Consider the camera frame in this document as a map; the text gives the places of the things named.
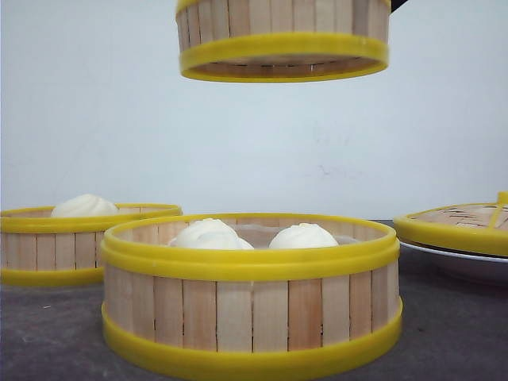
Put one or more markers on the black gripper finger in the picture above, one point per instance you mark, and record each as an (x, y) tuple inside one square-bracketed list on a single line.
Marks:
[(395, 4)]

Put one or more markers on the bamboo steamer drawer yellow rims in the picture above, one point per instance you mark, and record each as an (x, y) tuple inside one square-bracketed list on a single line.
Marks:
[(282, 41)]

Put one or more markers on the woven bamboo steamer lid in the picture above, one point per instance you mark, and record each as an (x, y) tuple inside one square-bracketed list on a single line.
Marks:
[(472, 227)]

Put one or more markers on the white steamed bun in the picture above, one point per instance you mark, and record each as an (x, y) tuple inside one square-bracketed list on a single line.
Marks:
[(303, 235), (209, 233), (85, 205)]

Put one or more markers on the white plate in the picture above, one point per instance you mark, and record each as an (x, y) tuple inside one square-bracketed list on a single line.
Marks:
[(470, 266)]

